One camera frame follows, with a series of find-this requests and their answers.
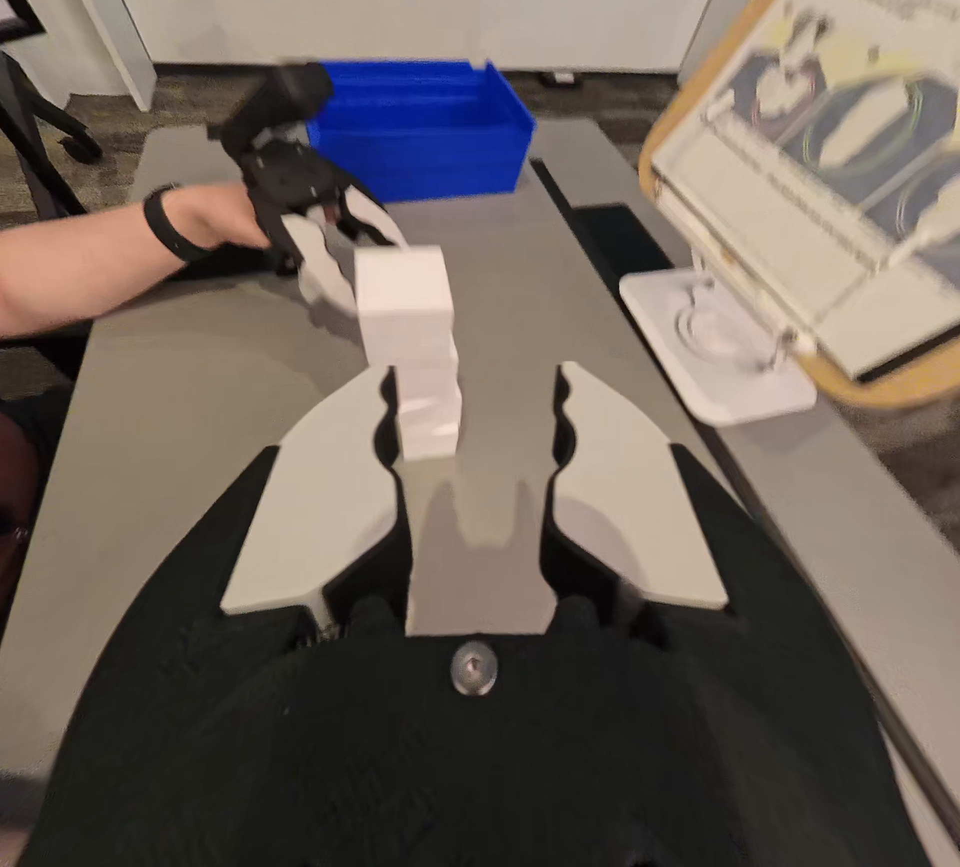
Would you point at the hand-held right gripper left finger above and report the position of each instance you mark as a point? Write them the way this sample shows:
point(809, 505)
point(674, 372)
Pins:
point(315, 514)

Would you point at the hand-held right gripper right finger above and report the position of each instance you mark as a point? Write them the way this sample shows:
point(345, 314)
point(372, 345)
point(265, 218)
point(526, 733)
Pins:
point(637, 514)

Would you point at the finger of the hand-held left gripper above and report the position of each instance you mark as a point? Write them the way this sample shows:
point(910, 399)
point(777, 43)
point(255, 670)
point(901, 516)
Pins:
point(322, 267)
point(375, 222)

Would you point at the white hard foam cube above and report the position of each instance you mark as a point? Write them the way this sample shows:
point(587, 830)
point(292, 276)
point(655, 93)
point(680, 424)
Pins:
point(431, 387)
point(401, 282)
point(429, 436)
point(412, 342)

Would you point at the person's left forearm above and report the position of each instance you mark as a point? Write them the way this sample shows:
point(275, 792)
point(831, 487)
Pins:
point(75, 274)

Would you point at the person's left hand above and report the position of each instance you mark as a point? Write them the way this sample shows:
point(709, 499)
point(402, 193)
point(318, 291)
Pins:
point(225, 218)

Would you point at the blue plastic bin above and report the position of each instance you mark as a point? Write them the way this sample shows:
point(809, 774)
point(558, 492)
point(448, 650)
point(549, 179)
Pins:
point(427, 132)

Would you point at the black wrist watch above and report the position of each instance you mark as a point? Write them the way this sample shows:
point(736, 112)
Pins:
point(169, 226)

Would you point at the black floor box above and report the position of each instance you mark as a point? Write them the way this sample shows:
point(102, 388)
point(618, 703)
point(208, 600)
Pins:
point(561, 79)

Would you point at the black office chair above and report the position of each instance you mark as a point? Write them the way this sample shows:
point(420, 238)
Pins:
point(37, 124)

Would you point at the printed instruction sheet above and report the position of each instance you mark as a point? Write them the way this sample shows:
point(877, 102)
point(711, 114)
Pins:
point(825, 222)

